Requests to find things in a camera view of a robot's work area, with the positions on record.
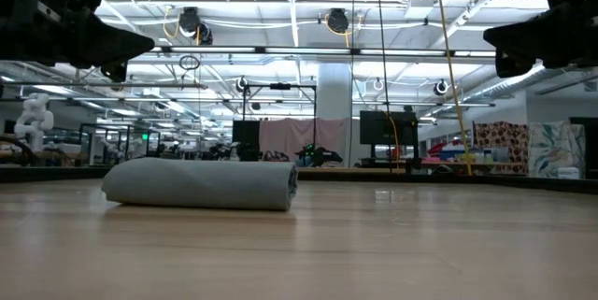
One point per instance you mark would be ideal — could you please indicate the white container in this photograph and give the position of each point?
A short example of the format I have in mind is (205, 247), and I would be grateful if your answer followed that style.
(567, 172)

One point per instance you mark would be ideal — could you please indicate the grey towel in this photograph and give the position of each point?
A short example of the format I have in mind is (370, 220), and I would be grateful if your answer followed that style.
(201, 183)

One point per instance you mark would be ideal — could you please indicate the black robot with green light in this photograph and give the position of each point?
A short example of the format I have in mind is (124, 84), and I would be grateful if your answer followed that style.
(317, 155)

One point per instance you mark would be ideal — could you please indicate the white pillar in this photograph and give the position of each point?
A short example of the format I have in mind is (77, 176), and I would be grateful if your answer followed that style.
(334, 90)

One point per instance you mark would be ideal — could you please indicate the leaf print cloth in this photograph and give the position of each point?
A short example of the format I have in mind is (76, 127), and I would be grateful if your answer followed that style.
(556, 148)

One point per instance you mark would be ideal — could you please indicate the black cabinet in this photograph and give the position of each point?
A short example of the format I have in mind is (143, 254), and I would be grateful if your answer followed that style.
(584, 146)

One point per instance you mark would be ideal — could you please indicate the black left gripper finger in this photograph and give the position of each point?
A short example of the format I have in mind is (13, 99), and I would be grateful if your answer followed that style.
(117, 43)

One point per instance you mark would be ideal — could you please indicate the small black monitor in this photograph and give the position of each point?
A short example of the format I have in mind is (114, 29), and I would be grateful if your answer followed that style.
(245, 134)

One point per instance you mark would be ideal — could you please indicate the pink hanging cloth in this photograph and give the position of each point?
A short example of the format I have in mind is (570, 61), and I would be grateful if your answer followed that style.
(289, 138)

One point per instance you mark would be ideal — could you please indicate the black cage frame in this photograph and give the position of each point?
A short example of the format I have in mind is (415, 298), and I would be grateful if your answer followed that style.
(81, 146)

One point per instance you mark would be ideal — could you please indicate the red floral cloth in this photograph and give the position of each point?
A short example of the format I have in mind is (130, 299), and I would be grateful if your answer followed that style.
(502, 146)

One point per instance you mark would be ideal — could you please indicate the wide black monitor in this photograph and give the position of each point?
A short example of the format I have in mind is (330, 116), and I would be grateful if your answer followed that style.
(383, 127)

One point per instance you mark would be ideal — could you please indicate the black camera stand frame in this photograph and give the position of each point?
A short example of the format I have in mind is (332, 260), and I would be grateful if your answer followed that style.
(280, 86)

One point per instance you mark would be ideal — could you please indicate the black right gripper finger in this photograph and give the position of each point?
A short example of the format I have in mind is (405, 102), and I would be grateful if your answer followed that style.
(528, 36)

